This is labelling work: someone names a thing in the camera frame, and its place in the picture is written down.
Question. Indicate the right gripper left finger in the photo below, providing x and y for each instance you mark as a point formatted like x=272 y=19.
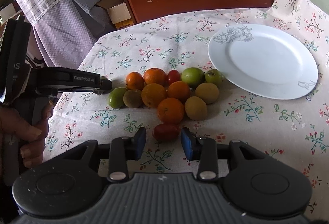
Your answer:
x=123 y=149

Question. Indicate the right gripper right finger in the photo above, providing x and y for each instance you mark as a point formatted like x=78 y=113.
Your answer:
x=201 y=149

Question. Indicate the brown kiwi front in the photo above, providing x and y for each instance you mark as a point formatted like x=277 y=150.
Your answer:
x=196 y=108

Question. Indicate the red cherry tomato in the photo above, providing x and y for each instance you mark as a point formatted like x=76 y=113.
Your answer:
x=166 y=133
x=173 y=76

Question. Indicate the large front orange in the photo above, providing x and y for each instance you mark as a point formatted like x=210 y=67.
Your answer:
x=171 y=111

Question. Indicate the small brown kiwi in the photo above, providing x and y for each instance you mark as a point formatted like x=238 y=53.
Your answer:
x=132 y=99

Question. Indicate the small orange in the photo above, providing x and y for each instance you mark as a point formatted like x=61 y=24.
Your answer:
x=134 y=81

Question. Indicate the small green jujube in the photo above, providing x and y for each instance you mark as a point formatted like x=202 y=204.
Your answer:
x=104 y=77

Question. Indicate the large green jujube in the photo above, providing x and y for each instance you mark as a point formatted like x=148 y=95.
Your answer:
x=193 y=77

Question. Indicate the person's left hand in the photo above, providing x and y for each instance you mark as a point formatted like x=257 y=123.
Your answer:
x=13 y=124

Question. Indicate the floral tablecloth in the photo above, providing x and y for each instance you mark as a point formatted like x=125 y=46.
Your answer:
x=292 y=131

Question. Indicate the checkered purple bedsheet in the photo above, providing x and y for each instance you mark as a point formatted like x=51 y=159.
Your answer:
x=66 y=30

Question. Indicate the white floral plate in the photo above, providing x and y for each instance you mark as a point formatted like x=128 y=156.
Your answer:
x=264 y=61

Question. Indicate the small cardboard box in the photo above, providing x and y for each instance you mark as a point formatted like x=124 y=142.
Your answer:
x=118 y=13

